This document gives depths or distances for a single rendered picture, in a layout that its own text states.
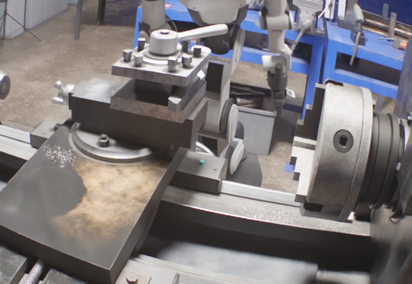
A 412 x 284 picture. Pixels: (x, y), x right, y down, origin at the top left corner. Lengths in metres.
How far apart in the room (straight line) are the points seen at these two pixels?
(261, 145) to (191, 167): 1.85
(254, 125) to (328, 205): 2.17
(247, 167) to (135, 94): 1.57
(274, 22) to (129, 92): 0.90
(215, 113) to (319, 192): 1.27
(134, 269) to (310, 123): 0.41
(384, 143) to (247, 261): 0.49
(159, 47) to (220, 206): 0.38
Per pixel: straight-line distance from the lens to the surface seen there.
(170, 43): 1.01
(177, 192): 1.14
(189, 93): 1.01
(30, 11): 5.78
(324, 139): 0.74
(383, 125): 0.82
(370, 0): 7.97
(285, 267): 1.13
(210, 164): 1.18
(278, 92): 2.11
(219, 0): 1.64
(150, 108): 1.00
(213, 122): 2.01
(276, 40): 1.92
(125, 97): 1.02
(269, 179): 2.80
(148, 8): 1.73
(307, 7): 2.41
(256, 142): 2.98
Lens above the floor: 1.49
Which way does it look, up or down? 29 degrees down
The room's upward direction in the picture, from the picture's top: 6 degrees clockwise
